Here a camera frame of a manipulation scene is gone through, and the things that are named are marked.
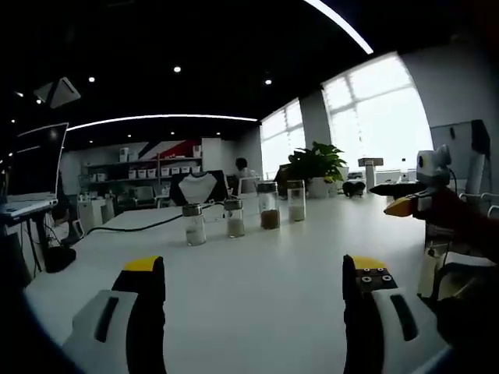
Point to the short seasoning bottle white powder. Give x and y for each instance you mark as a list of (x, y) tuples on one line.
[(194, 228), (235, 222)]

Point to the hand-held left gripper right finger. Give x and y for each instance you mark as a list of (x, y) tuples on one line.
[(374, 331)]

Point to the tall seasoning bottle white powder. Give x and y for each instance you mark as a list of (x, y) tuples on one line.
[(296, 204)]

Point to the shelf with white boxes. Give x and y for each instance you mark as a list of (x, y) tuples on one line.
[(148, 167)]

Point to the ceiling air conditioner unit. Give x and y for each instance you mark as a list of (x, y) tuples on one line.
[(57, 92)]

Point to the white standing appliance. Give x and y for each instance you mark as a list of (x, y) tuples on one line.
[(371, 173)]

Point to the black and white office chair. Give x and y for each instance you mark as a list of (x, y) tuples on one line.
[(199, 187)]

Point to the black bag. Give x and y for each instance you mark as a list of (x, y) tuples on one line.
[(354, 189)]

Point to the open laptop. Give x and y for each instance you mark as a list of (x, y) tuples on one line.
[(35, 163)]

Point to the black stand base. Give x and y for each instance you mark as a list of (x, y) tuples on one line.
[(60, 259)]

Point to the green potted plant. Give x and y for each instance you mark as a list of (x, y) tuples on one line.
[(319, 161)]

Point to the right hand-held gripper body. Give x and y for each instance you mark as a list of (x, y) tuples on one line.
[(430, 165)]

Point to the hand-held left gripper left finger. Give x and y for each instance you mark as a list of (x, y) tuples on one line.
[(117, 331)]

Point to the tall seasoning bottle brown powder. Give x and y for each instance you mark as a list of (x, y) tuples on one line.
[(269, 210)]

